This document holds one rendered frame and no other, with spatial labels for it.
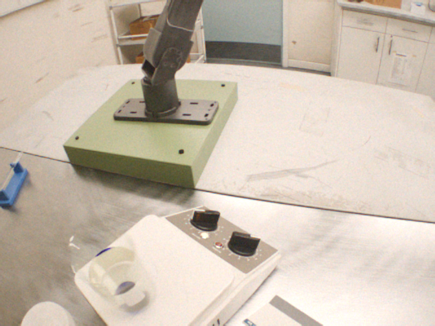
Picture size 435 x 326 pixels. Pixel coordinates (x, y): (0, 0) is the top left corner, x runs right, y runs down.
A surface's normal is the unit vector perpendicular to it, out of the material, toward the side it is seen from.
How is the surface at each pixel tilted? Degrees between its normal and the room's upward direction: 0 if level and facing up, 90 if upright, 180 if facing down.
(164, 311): 0
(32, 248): 0
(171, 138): 0
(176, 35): 89
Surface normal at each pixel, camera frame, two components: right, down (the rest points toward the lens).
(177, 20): 0.48, 0.36
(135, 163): -0.29, 0.65
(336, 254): -0.07, -0.75
